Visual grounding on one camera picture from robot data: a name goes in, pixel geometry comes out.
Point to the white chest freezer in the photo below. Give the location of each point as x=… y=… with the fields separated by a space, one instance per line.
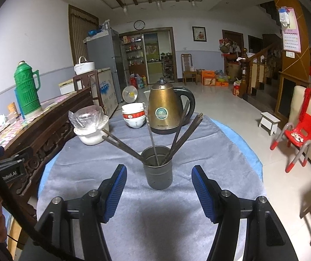
x=107 y=92

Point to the round wall clock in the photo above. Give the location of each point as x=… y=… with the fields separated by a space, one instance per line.
x=139 y=25

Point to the wooden stair railing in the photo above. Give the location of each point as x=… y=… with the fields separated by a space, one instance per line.
x=244 y=70

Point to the brown high-back chair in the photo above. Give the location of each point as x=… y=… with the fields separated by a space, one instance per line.
x=188 y=65

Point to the pink wall calendar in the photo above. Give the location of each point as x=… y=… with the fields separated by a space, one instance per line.
x=291 y=38

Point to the water jugs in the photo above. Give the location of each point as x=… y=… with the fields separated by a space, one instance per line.
x=138 y=81

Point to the orange cup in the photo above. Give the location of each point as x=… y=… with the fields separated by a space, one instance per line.
x=12 y=110

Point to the small white stool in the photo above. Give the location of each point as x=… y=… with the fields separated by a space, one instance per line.
x=269 y=119

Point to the grey metal chopstick holder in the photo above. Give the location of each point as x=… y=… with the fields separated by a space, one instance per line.
x=156 y=176

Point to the orange cardboard box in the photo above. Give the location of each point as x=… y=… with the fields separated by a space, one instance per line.
x=208 y=78

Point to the framed wall picture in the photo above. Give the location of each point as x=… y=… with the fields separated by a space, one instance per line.
x=199 y=34

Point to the checkered cloth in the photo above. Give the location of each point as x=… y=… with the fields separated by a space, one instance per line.
x=8 y=133

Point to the bunch of dark chopsticks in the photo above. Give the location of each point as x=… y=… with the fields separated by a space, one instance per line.
x=184 y=136

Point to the red child chair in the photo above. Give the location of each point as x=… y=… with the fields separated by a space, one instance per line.
x=296 y=136

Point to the grey tablecloth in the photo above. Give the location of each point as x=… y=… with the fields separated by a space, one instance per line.
x=144 y=223

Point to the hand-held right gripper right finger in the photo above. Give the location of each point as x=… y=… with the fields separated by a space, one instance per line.
x=203 y=193

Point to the shelf with bottles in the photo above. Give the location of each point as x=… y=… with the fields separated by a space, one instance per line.
x=133 y=54

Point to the small white teapot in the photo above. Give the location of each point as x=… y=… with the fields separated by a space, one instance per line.
x=3 y=120

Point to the blue table cover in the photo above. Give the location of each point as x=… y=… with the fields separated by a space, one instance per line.
x=242 y=144

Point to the green thermos flask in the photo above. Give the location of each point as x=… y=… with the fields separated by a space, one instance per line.
x=27 y=92

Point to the dark wooden chair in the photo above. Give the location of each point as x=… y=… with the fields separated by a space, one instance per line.
x=83 y=78

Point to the white enamel basin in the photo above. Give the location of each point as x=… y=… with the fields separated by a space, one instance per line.
x=90 y=137

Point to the small white fan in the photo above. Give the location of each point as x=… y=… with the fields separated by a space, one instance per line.
x=130 y=93

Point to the dark wooden sideboard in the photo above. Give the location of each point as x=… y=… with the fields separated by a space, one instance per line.
x=43 y=136

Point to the gold electric kettle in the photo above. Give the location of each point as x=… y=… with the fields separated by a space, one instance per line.
x=163 y=106

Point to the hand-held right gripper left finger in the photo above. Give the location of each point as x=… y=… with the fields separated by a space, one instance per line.
x=114 y=193

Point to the grey refrigerator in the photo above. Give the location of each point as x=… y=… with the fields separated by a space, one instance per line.
x=103 y=54

